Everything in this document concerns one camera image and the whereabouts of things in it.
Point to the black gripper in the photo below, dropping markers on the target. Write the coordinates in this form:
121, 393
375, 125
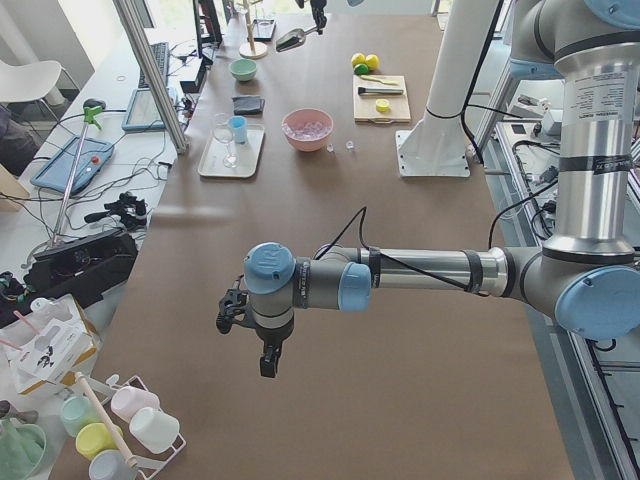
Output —
319, 13
271, 339

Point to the steel ice scoop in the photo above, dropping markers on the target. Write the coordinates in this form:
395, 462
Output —
293, 39

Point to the pink bowl of ice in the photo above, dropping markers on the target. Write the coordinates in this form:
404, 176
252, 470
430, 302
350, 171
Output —
307, 129

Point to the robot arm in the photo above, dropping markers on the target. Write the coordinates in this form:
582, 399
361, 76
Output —
583, 276

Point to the blue plastic cup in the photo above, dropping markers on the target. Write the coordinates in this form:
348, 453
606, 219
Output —
238, 126

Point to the white plastic cup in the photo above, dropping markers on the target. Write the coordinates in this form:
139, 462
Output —
154, 429

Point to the pink plastic cup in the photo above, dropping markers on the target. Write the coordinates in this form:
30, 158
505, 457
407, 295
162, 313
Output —
128, 400

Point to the grey plastic cup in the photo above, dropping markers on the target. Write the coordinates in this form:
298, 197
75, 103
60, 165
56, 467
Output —
110, 465

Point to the yellow plastic cup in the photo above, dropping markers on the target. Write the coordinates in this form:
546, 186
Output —
93, 439

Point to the mint green plastic cup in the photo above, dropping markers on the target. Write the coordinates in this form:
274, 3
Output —
77, 412

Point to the green lime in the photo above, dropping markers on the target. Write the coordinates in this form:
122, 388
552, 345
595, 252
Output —
361, 69

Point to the yellow plastic knife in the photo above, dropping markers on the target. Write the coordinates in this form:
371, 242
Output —
379, 80

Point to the steel muddler black tip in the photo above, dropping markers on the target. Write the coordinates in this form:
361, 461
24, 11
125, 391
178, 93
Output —
362, 91

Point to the green ceramic bowl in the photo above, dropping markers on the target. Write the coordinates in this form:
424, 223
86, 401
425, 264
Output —
243, 69

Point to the bamboo cutting board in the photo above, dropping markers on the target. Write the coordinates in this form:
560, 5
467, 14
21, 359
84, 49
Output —
364, 106

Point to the yellow lemon half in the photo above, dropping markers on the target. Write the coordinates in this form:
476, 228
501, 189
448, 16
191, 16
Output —
382, 105

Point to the grey folded cloth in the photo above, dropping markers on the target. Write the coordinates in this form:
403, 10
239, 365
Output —
248, 105

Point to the clear wine glass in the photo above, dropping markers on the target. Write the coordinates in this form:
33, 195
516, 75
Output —
222, 133

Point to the cream plastic tray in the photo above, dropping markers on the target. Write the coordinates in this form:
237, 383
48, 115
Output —
247, 155

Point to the wooden rolling stick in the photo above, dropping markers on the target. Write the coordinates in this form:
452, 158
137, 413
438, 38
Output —
117, 438

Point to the blue teach pendant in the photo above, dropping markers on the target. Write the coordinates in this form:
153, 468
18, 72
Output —
54, 174
142, 114

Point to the black bag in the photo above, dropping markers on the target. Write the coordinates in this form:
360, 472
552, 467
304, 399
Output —
83, 268

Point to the white cardboard box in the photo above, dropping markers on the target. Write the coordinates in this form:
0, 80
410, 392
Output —
46, 347

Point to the white chair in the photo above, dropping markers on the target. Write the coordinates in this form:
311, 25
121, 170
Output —
32, 82

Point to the white wire cup rack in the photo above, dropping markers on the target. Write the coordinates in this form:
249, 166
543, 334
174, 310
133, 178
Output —
151, 466

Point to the aluminium frame post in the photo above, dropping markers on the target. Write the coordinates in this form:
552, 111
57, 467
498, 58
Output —
137, 37

